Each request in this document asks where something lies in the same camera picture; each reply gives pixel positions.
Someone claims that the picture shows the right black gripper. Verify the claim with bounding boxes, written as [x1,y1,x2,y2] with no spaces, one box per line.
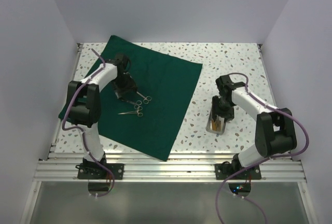
[212,96,234,123]

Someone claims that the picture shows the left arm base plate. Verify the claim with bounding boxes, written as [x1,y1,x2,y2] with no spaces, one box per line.
[75,161,124,180]

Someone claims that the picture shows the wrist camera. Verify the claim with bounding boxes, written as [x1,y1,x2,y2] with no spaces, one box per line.
[109,53,131,73]
[215,75,245,97]

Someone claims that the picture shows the steel scissors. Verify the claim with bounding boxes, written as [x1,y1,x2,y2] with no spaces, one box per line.
[124,100,142,109]
[136,91,152,104]

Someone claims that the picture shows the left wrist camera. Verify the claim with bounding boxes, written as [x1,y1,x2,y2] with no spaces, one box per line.
[109,53,131,73]

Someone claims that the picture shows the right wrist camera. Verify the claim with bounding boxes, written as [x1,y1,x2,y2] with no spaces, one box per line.
[215,75,245,97]

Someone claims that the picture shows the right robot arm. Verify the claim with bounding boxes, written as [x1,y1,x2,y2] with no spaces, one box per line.
[208,87,297,179]

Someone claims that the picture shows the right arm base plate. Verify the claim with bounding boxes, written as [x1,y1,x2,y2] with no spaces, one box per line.
[214,161,262,180]

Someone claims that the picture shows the stainless steel tray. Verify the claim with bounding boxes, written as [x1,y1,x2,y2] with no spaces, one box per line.
[205,115,226,135]

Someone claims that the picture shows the green surgical cloth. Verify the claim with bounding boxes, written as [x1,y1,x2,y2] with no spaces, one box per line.
[58,35,203,162]

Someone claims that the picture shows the steel hemostat forceps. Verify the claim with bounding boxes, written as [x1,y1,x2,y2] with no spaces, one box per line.
[119,106,143,117]

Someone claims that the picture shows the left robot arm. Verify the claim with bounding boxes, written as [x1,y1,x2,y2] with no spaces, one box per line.
[61,60,137,179]

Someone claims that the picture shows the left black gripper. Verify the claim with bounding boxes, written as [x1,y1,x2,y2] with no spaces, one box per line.
[109,72,137,100]

